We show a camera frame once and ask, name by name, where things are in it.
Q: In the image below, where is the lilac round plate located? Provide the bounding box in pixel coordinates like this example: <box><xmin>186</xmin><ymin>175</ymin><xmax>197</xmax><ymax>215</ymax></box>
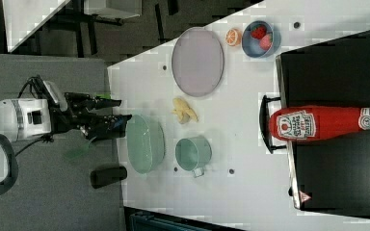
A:
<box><xmin>172</xmin><ymin>27</ymin><xmax>225</xmax><ymax>97</ymax></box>

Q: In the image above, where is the red plush strawberry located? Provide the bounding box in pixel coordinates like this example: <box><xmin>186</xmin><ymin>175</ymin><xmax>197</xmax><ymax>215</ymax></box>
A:
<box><xmin>251</xmin><ymin>24</ymin><xmax>267</xmax><ymax>39</ymax></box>

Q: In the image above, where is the orange slice toy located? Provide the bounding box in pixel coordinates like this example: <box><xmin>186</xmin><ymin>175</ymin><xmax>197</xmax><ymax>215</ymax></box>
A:
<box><xmin>225</xmin><ymin>28</ymin><xmax>242</xmax><ymax>46</ymax></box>

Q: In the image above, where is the green mug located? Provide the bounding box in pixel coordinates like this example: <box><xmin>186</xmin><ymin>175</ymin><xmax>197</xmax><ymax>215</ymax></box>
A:
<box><xmin>175</xmin><ymin>136</ymin><xmax>212</xmax><ymax>178</ymax></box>

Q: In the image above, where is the red plush ketchup bottle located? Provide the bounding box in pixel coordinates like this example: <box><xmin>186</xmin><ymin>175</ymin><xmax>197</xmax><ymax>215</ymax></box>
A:
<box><xmin>269</xmin><ymin>106</ymin><xmax>370</xmax><ymax>142</ymax></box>

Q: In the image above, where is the pink plush strawberry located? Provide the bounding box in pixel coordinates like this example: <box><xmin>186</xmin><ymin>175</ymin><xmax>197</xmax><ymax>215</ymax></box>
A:
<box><xmin>259</xmin><ymin>34</ymin><xmax>273</xmax><ymax>50</ymax></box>

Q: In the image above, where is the green marker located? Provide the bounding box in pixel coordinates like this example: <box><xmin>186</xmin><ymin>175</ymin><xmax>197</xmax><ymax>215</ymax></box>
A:
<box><xmin>95</xmin><ymin>93</ymin><xmax>111</xmax><ymax>99</ymax></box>

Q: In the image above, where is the blue bowl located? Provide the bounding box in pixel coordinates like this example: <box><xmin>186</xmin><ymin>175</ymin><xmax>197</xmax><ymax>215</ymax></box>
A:
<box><xmin>242</xmin><ymin>20</ymin><xmax>281</xmax><ymax>58</ymax></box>

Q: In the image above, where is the black oven door handle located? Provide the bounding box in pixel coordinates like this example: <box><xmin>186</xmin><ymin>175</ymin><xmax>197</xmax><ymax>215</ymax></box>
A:
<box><xmin>259</xmin><ymin>95</ymin><xmax>286</xmax><ymax>154</ymax></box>

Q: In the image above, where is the black cylinder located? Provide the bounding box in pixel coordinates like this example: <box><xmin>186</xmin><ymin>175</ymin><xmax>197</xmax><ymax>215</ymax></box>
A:
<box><xmin>90</xmin><ymin>167</ymin><xmax>127</xmax><ymax>189</ymax></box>

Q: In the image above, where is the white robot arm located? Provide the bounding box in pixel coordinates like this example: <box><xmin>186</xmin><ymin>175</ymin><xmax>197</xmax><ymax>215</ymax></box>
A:
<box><xmin>0</xmin><ymin>92</ymin><xmax>131</xmax><ymax>195</ymax></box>

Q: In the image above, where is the light green bowl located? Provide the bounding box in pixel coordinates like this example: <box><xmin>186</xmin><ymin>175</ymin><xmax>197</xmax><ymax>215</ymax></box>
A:
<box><xmin>126</xmin><ymin>115</ymin><xmax>166</xmax><ymax>174</ymax></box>

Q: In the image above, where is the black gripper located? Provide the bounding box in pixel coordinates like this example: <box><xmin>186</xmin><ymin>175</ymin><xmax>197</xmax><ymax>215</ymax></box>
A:
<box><xmin>47</xmin><ymin>92</ymin><xmax>132</xmax><ymax>140</ymax></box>

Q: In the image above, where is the yellow plush banana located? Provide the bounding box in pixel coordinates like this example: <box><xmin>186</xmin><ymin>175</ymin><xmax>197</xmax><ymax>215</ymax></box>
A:
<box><xmin>172</xmin><ymin>97</ymin><xmax>198</xmax><ymax>124</ymax></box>

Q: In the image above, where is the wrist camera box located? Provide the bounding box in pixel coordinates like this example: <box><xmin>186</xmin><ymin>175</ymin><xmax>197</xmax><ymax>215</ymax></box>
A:
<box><xmin>43</xmin><ymin>81</ymin><xmax>67</xmax><ymax>112</ymax></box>

